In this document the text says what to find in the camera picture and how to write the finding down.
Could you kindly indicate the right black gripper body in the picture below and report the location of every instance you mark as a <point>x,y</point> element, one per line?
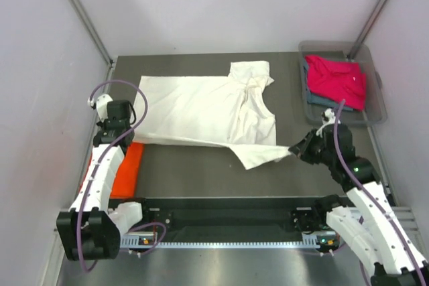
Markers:
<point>316,151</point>

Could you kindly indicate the white t shirt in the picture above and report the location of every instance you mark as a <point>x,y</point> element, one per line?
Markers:
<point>211,111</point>

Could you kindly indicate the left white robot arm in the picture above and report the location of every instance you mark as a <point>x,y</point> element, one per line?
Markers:
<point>88,230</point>

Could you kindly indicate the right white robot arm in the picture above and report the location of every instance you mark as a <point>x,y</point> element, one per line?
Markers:
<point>377,238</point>

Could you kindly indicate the blue t shirt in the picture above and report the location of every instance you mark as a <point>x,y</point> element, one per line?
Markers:
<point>312,98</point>

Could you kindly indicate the pink t shirt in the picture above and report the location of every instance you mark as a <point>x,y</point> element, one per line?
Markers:
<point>337,81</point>

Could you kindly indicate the clear plastic bin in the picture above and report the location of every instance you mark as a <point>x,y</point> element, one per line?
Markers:
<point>374,112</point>

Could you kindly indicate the orange folded t shirt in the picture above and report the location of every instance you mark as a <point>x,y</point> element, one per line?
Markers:
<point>118,174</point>

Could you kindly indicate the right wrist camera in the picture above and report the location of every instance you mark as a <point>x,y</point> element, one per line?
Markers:
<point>328,118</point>

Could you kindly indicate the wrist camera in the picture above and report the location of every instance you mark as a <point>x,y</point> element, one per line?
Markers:
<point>100,105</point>
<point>328,118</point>

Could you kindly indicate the grey slotted cable duct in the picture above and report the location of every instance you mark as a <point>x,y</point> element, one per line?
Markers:
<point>141,241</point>

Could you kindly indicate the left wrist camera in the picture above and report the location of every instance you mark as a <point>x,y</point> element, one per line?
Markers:
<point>100,105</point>

